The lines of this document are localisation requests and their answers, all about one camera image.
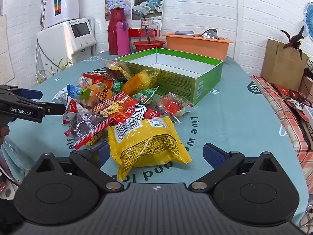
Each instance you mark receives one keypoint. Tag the teal printed tablecloth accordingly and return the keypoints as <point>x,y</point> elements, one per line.
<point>232,117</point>

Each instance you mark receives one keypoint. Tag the bedroom wall poster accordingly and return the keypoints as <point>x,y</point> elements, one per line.
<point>146,5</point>

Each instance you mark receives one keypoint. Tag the red thermos jug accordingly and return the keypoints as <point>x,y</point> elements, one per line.
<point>114,31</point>

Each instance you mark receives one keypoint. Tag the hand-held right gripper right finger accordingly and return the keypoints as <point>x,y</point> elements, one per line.
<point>214,155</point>

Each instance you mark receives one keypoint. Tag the orange plastic basin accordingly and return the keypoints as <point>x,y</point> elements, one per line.
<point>195,46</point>

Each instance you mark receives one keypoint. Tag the red plastic basin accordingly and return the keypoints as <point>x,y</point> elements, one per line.
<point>149,45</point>

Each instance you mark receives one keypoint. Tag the metal bowl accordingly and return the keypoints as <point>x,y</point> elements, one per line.
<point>209,34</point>

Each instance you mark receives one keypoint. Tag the plaid cloth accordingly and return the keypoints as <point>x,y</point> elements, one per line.
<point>281,112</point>

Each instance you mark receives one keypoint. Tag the glass pitcher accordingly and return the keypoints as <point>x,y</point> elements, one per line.
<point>149,30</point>

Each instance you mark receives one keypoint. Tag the pink water bottle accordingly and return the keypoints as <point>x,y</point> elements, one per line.
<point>122,39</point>

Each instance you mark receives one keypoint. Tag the green cardboard box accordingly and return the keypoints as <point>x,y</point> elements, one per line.
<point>176,76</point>

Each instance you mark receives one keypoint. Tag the pile of mixed snack packs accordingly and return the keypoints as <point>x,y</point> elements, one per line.
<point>107,95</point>

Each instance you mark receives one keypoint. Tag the red packets on cloth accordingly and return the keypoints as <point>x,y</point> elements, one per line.
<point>289,96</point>

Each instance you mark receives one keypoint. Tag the white machine with screen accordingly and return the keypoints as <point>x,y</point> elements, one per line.
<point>68,41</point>

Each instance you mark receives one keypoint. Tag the yellow snack packet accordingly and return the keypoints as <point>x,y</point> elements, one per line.
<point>146,146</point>

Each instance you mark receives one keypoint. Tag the yellow flower plant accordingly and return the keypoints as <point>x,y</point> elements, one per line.
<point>57,66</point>

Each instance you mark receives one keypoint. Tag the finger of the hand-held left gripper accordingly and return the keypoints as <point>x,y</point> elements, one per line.
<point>55,109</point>
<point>31,94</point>

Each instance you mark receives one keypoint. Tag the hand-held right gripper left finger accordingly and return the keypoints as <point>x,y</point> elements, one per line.
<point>104,153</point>

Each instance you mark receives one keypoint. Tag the dark leafy plant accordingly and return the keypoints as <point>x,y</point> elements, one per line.
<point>294,40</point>

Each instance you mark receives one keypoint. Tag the brown cardboard box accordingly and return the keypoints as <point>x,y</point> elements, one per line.
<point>281,63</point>

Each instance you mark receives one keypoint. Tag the white wall water purifier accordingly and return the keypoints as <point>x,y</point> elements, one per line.
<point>61,5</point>

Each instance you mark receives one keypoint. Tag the blue paper fan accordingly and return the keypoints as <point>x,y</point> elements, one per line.
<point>309,19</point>

